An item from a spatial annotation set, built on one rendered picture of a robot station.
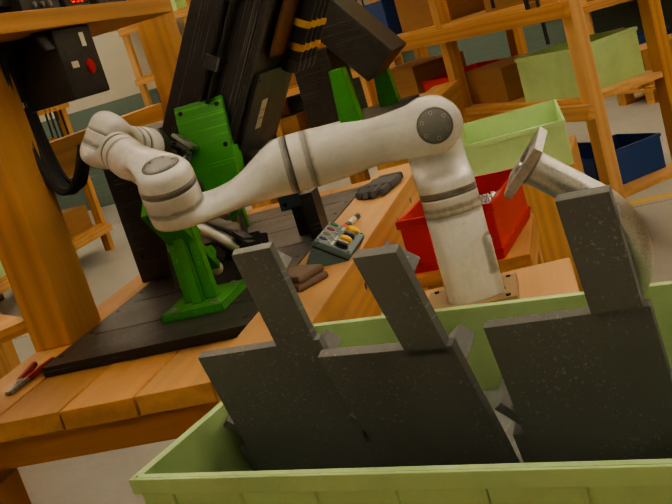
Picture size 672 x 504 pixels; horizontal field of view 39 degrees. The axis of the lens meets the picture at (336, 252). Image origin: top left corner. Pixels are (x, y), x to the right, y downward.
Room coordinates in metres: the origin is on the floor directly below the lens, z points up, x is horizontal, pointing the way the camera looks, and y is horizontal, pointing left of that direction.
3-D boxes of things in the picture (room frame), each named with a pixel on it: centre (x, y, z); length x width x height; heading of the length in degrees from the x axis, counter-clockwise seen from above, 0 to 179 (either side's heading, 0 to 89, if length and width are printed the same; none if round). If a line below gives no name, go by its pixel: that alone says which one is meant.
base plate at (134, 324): (2.20, 0.23, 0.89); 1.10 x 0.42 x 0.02; 163
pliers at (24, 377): (1.76, 0.63, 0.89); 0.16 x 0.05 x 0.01; 169
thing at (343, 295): (2.11, -0.04, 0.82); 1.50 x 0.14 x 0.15; 163
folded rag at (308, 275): (1.77, 0.09, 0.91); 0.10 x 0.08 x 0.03; 41
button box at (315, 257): (1.93, 0.00, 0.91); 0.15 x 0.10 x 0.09; 163
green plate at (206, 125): (2.11, 0.19, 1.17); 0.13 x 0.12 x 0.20; 163
